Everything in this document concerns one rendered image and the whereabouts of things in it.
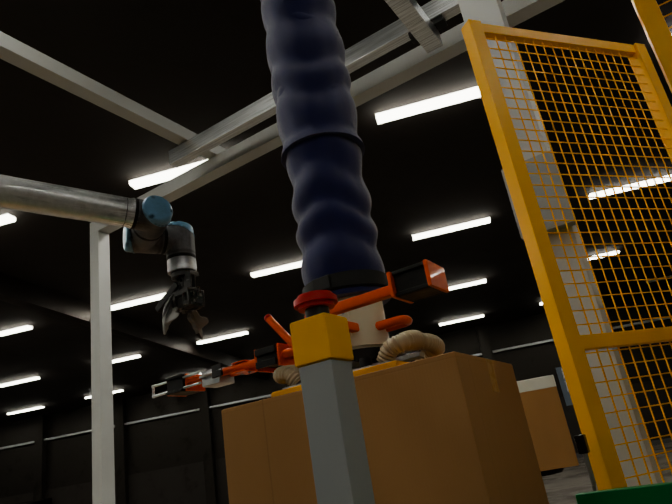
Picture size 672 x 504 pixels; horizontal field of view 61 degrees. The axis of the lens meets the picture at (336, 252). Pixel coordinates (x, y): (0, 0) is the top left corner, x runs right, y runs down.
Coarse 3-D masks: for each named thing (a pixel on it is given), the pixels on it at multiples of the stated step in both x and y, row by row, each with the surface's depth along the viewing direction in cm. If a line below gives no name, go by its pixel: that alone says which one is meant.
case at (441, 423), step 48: (384, 384) 115; (432, 384) 110; (480, 384) 116; (240, 432) 132; (288, 432) 125; (384, 432) 113; (432, 432) 108; (480, 432) 107; (528, 432) 135; (240, 480) 129; (288, 480) 122; (384, 480) 111; (432, 480) 106; (480, 480) 101; (528, 480) 123
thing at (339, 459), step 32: (320, 320) 86; (320, 352) 84; (352, 352) 89; (320, 384) 84; (352, 384) 86; (320, 416) 82; (352, 416) 84; (320, 448) 81; (352, 448) 81; (320, 480) 80; (352, 480) 78
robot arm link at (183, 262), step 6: (174, 258) 177; (180, 258) 177; (186, 258) 178; (192, 258) 180; (168, 264) 178; (174, 264) 177; (180, 264) 177; (186, 264) 177; (192, 264) 179; (168, 270) 178; (174, 270) 177; (180, 270) 177; (186, 270) 178
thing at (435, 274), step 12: (420, 264) 105; (432, 264) 106; (396, 276) 107; (408, 276) 106; (420, 276) 105; (432, 276) 103; (444, 276) 109; (396, 288) 107; (408, 288) 106; (420, 288) 104; (432, 288) 104; (444, 288) 107; (408, 300) 110
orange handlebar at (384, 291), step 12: (384, 288) 110; (348, 300) 114; (360, 300) 113; (372, 300) 112; (336, 312) 116; (348, 324) 131; (384, 324) 136; (396, 324) 135; (408, 324) 136; (288, 348) 150; (252, 360) 155; (228, 372) 159; (240, 372) 158; (252, 372) 161
